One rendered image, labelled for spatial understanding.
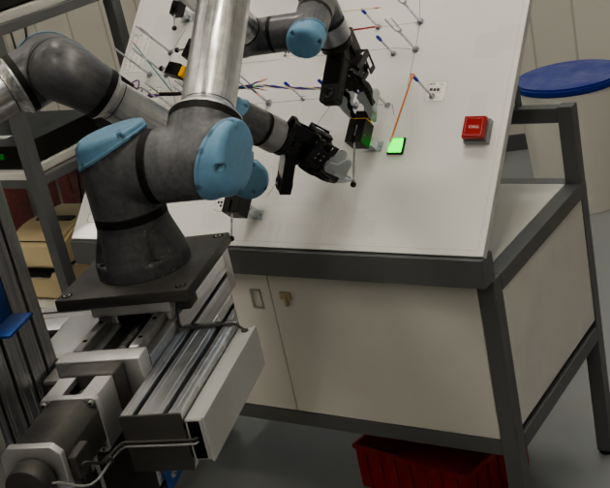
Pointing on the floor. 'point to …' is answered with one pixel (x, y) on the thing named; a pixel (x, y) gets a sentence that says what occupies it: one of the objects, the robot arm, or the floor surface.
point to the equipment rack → (34, 167)
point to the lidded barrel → (591, 128)
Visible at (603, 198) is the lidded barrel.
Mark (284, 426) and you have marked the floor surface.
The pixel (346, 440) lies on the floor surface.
